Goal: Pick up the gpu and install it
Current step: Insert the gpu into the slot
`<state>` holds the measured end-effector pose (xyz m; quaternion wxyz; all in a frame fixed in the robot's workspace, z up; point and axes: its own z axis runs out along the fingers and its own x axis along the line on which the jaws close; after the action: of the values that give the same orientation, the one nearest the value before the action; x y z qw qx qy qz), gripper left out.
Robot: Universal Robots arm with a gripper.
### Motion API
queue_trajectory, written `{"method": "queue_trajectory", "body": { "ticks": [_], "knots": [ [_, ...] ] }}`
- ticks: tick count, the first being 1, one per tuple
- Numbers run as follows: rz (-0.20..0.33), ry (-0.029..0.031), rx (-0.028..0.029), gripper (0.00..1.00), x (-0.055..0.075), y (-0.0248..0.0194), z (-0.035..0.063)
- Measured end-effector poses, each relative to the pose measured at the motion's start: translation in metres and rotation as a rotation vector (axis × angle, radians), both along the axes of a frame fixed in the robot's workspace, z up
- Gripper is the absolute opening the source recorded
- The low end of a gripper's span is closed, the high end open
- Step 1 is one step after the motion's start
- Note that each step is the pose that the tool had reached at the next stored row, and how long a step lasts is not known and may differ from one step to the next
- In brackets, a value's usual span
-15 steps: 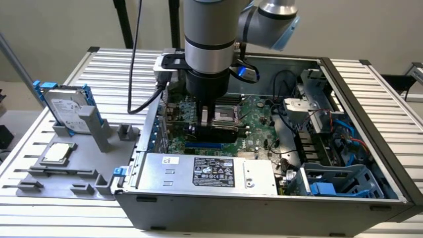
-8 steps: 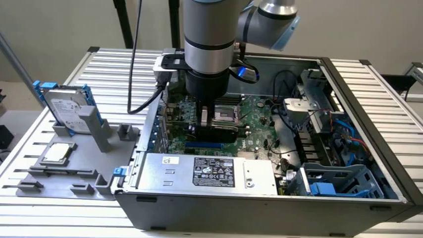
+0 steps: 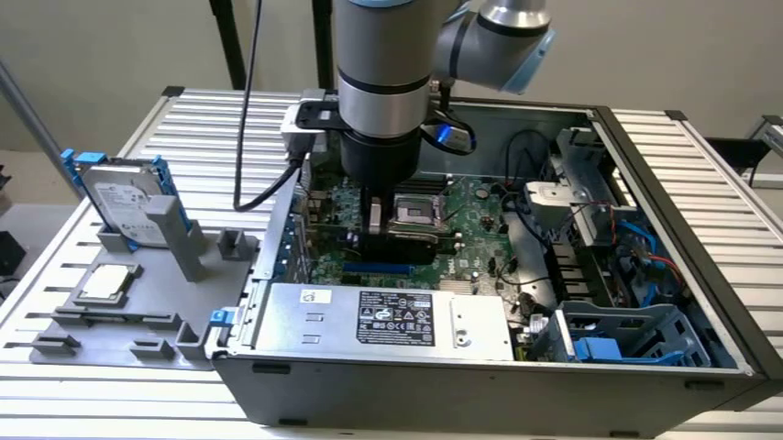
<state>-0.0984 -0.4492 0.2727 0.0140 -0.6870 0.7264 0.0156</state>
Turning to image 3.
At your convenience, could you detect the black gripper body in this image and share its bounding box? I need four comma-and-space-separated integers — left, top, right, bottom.
338, 130, 423, 203

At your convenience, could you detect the black graphics card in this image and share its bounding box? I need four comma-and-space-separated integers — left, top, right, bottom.
304, 223, 443, 268

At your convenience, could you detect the metal CPU socket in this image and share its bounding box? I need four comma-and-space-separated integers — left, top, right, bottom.
389, 192, 452, 243

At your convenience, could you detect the black VRM heatsink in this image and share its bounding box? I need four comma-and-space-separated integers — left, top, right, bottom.
395, 175, 447, 194

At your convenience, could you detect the blue expansion slot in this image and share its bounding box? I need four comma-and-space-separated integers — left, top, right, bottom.
341, 261, 419, 277

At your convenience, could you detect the green motherboard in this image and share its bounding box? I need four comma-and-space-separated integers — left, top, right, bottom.
302, 171, 521, 295

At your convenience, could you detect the silver power supply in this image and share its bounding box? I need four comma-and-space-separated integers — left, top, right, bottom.
253, 282, 513, 363

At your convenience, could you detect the black stand pole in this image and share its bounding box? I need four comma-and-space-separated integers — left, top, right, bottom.
206, 0, 246, 91
309, 0, 337, 91

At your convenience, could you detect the metal drive cage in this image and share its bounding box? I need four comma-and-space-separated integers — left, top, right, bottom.
524, 126, 639, 248

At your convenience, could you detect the blue disk caddy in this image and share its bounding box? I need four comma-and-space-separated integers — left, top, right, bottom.
60, 148, 185, 252

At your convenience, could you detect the black open PC case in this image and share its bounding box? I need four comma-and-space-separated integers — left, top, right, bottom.
206, 98, 769, 425

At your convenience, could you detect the silver hard disk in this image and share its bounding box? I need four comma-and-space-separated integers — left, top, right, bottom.
81, 163, 168, 248

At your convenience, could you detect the grey parts rack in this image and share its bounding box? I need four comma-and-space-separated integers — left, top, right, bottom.
28, 194, 265, 370

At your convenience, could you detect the silver CPU chip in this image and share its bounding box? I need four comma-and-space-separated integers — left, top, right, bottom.
81, 264, 134, 300

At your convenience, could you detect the blue disk bay tray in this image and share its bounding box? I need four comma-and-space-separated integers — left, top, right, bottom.
552, 300, 716, 369

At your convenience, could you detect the black box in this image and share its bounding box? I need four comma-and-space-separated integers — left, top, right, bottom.
701, 136, 765, 175

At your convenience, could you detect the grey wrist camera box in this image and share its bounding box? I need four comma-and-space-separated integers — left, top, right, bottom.
278, 88, 344, 155

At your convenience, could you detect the black looped wire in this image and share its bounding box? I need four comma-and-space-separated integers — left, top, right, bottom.
505, 129, 553, 185

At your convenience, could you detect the black camera cable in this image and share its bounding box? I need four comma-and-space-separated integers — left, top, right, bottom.
232, 0, 306, 213

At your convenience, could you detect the blue data wire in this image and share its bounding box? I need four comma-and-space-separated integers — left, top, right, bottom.
615, 218, 681, 306

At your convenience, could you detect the red data wire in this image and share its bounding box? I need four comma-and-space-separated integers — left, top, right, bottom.
645, 255, 685, 295

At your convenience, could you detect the aluminium frame bar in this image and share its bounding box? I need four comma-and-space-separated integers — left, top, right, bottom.
0, 58, 64, 153

